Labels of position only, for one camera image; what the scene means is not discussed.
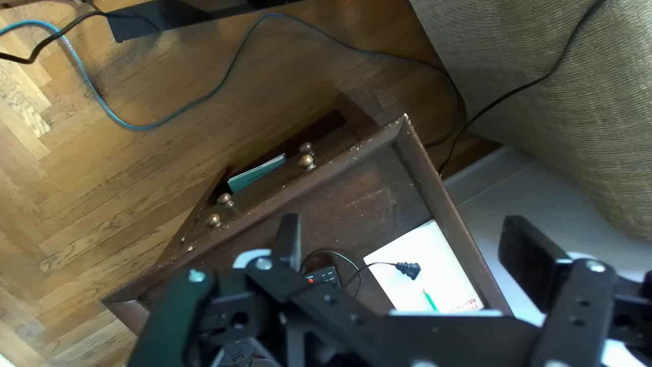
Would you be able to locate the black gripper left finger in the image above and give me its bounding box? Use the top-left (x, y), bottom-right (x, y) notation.
top-left (128, 211), bottom-right (424, 367)

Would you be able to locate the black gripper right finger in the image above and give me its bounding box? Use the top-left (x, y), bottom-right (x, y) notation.
top-left (497, 213), bottom-right (652, 367)

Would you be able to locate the teal book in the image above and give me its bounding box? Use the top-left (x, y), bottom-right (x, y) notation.
top-left (226, 153), bottom-right (290, 196)

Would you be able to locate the dark wooden side table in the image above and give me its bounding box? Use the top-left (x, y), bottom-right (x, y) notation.
top-left (101, 111), bottom-right (515, 335)

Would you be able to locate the white notepad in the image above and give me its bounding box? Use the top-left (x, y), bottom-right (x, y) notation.
top-left (363, 218), bottom-right (485, 315)

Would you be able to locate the olive fabric couch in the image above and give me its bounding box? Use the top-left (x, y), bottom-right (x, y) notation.
top-left (406, 0), bottom-right (652, 243)

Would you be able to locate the black stand base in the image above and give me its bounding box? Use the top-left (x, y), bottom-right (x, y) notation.
top-left (104, 0), bottom-right (308, 45)

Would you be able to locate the thin black cable with plug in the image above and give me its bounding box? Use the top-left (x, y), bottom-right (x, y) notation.
top-left (298, 246), bottom-right (424, 302)

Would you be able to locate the black cable over couch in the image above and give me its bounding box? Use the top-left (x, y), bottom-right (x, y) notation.
top-left (435, 0), bottom-right (607, 174)

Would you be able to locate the black floor cable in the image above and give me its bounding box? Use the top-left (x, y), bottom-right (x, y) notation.
top-left (0, 0), bottom-right (118, 67)

